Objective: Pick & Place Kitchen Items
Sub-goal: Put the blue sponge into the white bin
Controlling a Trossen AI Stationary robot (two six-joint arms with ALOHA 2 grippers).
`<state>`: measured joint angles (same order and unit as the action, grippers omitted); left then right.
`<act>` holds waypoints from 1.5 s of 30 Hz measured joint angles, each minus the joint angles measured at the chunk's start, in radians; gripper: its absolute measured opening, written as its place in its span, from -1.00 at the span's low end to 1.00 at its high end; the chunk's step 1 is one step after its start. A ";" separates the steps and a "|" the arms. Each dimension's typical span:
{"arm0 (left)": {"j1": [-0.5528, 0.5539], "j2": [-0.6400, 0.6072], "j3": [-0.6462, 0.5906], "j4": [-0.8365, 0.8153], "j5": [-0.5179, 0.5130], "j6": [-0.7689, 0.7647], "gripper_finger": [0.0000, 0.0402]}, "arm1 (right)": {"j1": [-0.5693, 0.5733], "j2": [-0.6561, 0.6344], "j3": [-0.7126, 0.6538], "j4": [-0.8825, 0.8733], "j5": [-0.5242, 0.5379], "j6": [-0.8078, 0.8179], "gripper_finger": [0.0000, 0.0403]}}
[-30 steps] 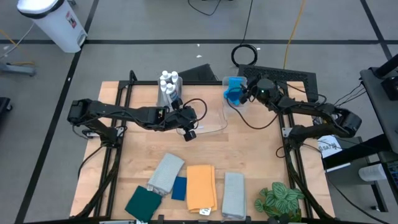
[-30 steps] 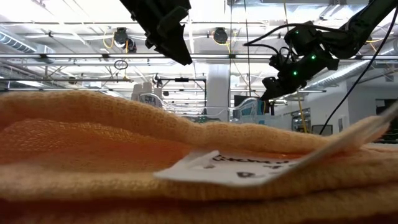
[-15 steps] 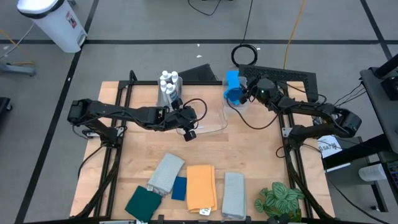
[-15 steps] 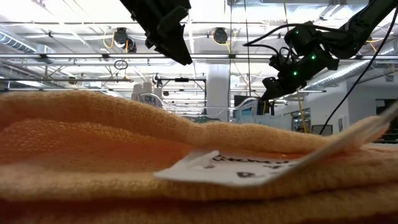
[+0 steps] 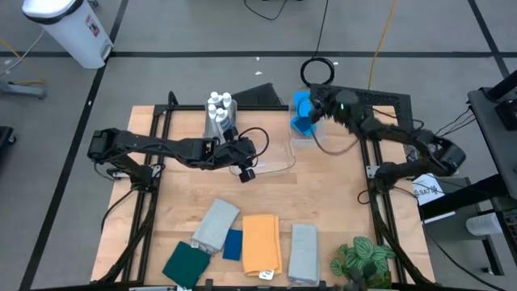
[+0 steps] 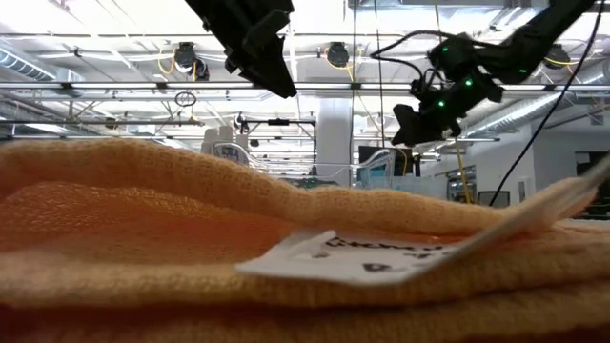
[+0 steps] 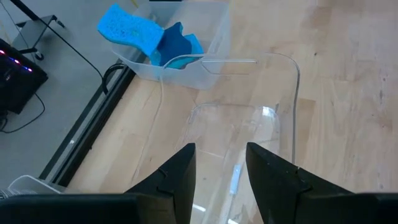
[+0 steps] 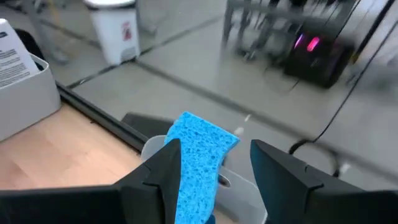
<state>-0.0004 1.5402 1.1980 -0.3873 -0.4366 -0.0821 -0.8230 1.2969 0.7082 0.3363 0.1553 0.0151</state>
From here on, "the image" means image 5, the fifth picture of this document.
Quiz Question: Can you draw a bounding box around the black hanging cable with coil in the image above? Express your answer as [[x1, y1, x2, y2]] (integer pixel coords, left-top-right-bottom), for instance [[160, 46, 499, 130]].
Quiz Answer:
[[300, 0, 336, 88]]

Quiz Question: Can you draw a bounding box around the clear plastic storage bin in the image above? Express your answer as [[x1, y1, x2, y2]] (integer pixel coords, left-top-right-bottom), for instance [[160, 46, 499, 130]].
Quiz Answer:
[[228, 133, 296, 175]]

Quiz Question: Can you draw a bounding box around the white paper sheet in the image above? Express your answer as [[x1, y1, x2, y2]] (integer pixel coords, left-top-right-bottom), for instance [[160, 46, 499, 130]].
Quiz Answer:
[[411, 173, 445, 207]]

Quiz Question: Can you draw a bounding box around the grey side table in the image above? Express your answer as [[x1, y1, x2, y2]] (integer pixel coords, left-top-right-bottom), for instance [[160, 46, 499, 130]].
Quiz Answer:
[[467, 86, 517, 201]]

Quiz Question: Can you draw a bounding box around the dark blue cloth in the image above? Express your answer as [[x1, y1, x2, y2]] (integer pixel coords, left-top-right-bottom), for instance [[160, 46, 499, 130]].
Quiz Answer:
[[221, 229, 244, 262]]

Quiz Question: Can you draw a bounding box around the black floor object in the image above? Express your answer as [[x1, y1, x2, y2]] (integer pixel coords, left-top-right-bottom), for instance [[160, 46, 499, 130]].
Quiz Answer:
[[0, 125, 17, 162]]

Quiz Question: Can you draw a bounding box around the green striped-leaf plant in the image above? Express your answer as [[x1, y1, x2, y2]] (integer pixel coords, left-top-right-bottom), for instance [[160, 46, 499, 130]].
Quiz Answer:
[[330, 236, 397, 290]]

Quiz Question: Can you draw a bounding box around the black computer tower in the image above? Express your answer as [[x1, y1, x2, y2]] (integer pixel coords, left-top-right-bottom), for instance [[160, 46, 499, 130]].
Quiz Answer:
[[221, 82, 284, 107]]

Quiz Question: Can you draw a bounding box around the grey floor stand base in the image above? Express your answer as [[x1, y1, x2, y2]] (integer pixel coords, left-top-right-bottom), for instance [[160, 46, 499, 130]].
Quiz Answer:
[[0, 80, 48, 100]]

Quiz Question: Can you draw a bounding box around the dark green cloth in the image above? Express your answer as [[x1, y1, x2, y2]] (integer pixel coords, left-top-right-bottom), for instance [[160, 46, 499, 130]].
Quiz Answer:
[[162, 241, 212, 290]]

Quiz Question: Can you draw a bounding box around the orange towel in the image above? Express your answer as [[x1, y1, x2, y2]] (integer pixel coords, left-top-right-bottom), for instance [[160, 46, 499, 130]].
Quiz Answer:
[[241, 213, 284, 278]]

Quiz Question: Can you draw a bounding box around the black workstation desk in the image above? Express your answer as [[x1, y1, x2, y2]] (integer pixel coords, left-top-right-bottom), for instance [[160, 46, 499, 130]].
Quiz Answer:
[[418, 173, 517, 280]]

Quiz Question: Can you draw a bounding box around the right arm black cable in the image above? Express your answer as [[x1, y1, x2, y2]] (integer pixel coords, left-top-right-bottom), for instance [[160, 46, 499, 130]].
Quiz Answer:
[[314, 133, 361, 157]]

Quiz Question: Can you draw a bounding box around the grey waffle towel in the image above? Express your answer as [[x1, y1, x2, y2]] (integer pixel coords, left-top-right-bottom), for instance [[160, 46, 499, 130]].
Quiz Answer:
[[288, 222, 321, 285], [190, 197, 242, 255]]

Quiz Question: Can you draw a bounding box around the yellow hanging cable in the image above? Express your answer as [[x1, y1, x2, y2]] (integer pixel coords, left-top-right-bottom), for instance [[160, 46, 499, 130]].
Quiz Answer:
[[367, 0, 399, 91]]

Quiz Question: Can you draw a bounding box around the black floor cable loop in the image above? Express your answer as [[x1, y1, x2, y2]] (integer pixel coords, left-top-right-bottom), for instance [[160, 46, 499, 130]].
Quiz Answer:
[[244, 0, 288, 21]]

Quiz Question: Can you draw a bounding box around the white pedal trash bin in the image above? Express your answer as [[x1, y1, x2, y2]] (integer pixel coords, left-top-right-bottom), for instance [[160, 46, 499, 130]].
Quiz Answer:
[[22, 0, 115, 70]]

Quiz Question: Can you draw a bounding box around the black device box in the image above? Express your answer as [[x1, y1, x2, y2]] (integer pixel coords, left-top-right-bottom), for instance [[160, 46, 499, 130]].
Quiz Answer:
[[482, 69, 517, 131]]

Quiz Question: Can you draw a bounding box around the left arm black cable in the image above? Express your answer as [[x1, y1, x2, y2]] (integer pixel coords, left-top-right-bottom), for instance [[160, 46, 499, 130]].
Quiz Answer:
[[237, 127, 271, 159]]

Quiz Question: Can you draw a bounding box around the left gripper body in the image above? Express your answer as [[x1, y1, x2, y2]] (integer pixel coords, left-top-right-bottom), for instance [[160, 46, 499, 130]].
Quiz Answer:
[[216, 127, 258, 183]]

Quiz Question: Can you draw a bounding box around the frosted plastic handled bin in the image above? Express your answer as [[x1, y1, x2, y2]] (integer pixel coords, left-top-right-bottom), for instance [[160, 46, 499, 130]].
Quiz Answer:
[[288, 100, 326, 151], [204, 99, 238, 147]]

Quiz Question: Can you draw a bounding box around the white plastic roll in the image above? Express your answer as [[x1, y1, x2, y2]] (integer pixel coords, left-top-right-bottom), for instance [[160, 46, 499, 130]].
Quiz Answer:
[[464, 213, 504, 237]]

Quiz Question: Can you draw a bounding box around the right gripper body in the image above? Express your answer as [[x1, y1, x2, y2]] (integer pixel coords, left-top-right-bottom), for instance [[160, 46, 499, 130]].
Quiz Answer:
[[317, 91, 349, 124]]

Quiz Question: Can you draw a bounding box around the black power cable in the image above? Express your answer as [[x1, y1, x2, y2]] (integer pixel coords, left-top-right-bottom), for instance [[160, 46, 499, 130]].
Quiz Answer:
[[99, 188, 137, 234]]

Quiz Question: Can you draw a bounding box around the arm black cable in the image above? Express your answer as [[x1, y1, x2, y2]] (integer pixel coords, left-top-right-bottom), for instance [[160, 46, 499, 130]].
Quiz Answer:
[[314, 133, 361, 157], [237, 127, 271, 159]]

